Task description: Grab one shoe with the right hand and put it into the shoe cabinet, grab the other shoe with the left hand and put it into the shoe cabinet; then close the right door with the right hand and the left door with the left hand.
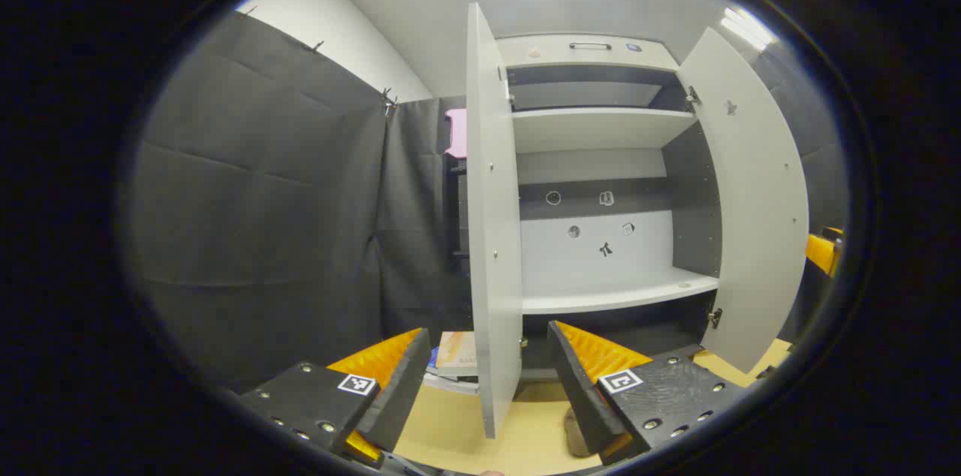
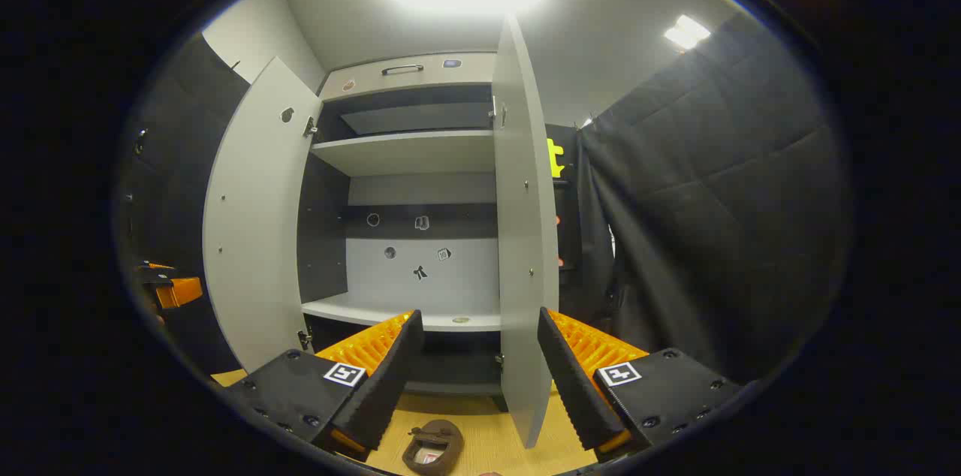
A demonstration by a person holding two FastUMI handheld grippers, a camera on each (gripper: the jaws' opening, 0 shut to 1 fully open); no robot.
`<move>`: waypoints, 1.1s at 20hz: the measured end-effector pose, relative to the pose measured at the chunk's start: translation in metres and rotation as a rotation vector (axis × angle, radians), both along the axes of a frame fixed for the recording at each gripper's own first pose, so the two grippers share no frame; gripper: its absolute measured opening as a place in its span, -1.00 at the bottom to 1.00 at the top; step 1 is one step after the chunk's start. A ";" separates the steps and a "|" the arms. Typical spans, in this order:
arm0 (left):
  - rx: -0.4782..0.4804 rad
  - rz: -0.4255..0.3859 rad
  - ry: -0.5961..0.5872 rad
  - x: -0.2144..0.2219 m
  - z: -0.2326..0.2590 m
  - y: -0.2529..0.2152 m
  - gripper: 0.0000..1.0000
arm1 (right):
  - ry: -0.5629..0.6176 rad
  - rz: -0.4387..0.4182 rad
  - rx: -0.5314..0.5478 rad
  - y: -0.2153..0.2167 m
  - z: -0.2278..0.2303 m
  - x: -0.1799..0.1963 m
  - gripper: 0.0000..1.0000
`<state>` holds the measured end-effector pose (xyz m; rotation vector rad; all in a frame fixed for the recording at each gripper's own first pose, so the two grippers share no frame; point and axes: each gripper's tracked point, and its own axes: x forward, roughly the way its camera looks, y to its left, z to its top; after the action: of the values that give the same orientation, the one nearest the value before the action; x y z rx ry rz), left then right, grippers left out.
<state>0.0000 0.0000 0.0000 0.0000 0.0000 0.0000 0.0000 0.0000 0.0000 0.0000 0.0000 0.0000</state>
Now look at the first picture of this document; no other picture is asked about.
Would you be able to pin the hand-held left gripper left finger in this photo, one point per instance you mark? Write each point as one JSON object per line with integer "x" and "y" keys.
{"x": 398, "y": 393}

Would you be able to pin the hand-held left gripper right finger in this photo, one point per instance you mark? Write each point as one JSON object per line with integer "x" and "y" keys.
{"x": 582, "y": 393}

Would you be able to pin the grey shoe cabinet door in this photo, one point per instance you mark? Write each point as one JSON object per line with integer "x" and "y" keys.
{"x": 492, "y": 236}
{"x": 751, "y": 221}

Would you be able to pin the grey shoe cabinet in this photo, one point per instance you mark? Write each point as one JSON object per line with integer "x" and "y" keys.
{"x": 601, "y": 131}

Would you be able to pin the brown fuzzy shoe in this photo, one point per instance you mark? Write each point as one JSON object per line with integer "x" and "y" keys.
{"x": 574, "y": 435}

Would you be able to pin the small ceiling light panel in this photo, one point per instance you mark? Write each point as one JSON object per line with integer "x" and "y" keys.
{"x": 747, "y": 27}

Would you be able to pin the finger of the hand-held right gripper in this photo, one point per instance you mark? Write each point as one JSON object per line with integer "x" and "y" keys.
{"x": 820, "y": 251}

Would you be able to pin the stack of books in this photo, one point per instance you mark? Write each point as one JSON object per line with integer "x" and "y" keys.
{"x": 456, "y": 352}

